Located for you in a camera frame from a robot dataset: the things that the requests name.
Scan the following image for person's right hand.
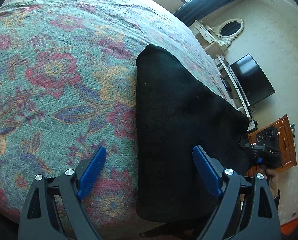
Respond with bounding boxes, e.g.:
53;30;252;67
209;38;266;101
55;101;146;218
256;167;280;190

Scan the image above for black set-top box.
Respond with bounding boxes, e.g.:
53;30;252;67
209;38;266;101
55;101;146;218
221;77;233;91

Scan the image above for white television stand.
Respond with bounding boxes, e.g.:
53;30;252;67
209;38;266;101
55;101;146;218
215;55;258;130

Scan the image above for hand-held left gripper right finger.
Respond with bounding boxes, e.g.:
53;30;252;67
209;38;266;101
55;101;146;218
192;145;282;240

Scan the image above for wooden cabinet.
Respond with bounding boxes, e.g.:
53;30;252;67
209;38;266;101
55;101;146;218
247;114;297;178

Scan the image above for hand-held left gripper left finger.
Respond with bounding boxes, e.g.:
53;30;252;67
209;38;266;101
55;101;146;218
18;145;107;240

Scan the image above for floral bedspread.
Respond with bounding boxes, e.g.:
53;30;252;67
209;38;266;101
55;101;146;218
0;0;247;240

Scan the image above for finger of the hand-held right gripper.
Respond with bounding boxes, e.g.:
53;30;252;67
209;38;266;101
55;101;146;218
239;140;255;153

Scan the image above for white dressing table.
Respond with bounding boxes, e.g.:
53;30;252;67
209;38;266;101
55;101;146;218
189;20;227;58

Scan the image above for black pants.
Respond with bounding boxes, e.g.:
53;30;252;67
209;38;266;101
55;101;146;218
135;44;250;223

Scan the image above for black flat television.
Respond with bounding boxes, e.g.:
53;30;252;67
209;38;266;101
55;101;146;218
229;53;275;106

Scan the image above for white oval vanity mirror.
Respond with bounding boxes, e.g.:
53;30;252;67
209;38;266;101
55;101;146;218
212;18;245;47

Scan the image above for dark blue curtain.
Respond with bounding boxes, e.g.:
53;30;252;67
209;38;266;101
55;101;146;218
172;0;252;27

